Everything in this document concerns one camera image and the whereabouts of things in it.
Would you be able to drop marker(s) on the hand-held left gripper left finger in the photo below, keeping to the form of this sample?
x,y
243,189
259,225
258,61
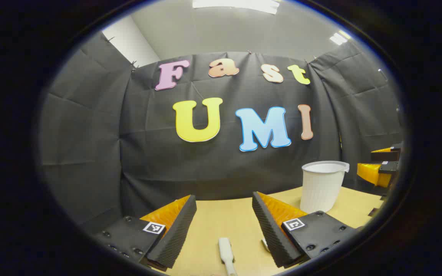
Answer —
x,y
177,234

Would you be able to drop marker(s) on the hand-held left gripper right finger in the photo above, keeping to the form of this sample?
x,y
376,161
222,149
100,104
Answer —
x,y
272,234

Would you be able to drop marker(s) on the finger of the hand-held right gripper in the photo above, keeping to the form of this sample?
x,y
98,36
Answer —
x,y
386,168
384,155

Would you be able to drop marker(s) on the small white broom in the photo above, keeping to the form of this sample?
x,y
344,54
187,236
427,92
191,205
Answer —
x,y
225,249

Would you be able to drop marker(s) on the white ribbed garbage bin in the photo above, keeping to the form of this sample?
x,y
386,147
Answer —
x,y
320,188

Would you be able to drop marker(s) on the wooden desktop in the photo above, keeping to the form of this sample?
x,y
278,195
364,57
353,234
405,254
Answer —
x,y
221,218

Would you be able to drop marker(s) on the ceiling light panel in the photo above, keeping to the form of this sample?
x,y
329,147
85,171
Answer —
x,y
339,37
236,4

